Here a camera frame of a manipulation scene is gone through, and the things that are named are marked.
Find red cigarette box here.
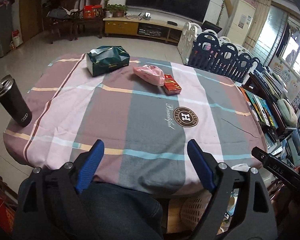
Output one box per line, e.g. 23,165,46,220
163,74,182,95

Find pink plastic bag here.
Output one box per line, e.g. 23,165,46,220
133,64,165,87

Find white printed trash bag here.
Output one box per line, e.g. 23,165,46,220
231,164,250,172

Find white mesh trash basket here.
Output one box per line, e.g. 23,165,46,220
179,192,239,227

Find person's leg in jeans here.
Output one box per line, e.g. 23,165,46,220
42,183,163,239

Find dark wooden side table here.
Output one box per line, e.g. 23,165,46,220
242,73,296,142

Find green grey cushion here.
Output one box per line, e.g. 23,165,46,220
277,99,298,128

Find plaid striped tablecloth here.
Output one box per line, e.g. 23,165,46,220
3,55,266,196

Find colourful children's book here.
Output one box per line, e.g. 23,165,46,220
244,89,278,129

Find small wooden stool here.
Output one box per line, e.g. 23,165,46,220
167,198,187,233

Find stack of books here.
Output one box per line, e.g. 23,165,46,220
253,69,286,100

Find blue white baby fence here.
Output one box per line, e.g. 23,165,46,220
177,22,266,83

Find black insulated tumbler with straw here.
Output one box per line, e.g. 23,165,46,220
0,75,32,127

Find dark green tissue box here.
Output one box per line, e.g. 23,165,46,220
85,46,130,77

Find wooden TV cabinet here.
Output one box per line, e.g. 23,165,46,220
103,17,183,44

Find white standing air conditioner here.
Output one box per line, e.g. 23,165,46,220
224,0,255,46

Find dark wooden chair right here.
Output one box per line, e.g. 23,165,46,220
74,0,104,39

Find dark wooden chair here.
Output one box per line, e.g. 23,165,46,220
47,0,81,44
74,0,104,39

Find red gift box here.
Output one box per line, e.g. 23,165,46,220
83,4,103,19

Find black bag on chair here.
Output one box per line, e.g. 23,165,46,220
47,7,70,20

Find dark wooden chair left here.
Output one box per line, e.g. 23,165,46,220
47,0,81,44

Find potted green plant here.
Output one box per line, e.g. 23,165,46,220
106,4,128,17

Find beige curtain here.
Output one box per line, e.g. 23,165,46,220
243,0,272,51

